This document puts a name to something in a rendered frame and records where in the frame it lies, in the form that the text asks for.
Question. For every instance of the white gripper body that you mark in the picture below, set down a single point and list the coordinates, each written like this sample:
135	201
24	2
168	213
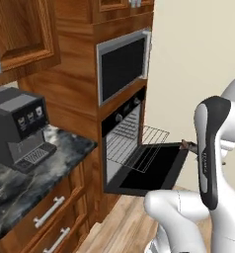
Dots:
226	146

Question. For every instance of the wooden wall cupboard door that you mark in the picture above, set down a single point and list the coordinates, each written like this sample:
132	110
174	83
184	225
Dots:
24	29

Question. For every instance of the black built-in oven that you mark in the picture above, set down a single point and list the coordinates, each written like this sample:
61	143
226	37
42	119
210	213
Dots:
122	112

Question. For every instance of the wooden tall oven cabinet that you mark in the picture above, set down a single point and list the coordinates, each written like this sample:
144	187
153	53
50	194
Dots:
76	85

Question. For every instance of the black oven knob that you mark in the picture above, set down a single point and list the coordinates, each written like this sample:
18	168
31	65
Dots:
118	117
137	101

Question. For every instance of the black oven door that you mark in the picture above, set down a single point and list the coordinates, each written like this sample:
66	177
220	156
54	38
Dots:
149	173

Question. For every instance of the silver microwave oven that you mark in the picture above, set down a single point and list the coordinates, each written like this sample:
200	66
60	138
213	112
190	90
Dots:
121	67

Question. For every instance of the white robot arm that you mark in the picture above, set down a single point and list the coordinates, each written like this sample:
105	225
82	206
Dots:
188	210

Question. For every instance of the black grey coffee machine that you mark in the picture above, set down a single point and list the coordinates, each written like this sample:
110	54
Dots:
19	128

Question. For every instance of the brown fish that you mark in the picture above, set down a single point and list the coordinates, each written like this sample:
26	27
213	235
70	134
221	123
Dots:
188	145

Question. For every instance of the wooden drawer front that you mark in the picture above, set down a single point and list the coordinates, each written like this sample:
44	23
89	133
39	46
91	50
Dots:
75	232
30	204

